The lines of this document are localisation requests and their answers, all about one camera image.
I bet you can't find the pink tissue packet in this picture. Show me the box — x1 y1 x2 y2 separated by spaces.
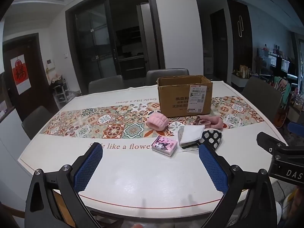
151 135 178 157

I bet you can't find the grey dining chair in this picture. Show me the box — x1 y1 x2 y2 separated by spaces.
146 68 190 86
21 106 59 140
88 75 124 95
242 76 282 127

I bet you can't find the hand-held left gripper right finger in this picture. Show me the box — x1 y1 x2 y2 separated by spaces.
198 144 278 228

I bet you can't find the red wall calendar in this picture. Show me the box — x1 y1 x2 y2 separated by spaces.
11 54 32 95

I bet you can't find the colourful hanging garment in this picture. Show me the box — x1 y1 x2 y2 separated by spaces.
274 76 291 110

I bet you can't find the brown cardboard box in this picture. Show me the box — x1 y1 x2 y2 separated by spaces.
156 75 212 118

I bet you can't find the pink fluffy headband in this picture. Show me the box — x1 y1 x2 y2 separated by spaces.
146 110 169 131

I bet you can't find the silver refrigerator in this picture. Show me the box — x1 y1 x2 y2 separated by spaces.
136 2 152 57

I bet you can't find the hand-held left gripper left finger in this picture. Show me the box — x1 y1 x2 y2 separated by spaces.
24 142 104 228

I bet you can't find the black white polka dot cloth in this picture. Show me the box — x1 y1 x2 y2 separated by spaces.
199 128 223 150

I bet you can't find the patterned tablecloth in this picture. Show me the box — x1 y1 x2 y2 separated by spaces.
18 81 288 206

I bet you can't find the brown wooden door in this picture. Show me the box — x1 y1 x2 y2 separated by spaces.
2 33 54 121

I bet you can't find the white shelf rack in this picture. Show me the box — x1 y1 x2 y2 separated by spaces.
51 75 74 105

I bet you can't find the dark sliding glass door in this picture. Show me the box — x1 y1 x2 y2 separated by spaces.
65 0 165 95

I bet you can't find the cluttered sideboard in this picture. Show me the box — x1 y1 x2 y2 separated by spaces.
231 64 260 88

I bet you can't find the pink fluffy towel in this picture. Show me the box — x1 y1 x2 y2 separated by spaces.
193 115 224 131

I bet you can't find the grey floral pouch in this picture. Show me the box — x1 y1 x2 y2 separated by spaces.
177 126 202 150

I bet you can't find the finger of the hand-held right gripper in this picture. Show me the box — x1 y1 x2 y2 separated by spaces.
288 122 304 135
256 132 304 158

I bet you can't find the dark cabinet with gold handles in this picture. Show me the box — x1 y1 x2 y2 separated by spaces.
227 0 253 83

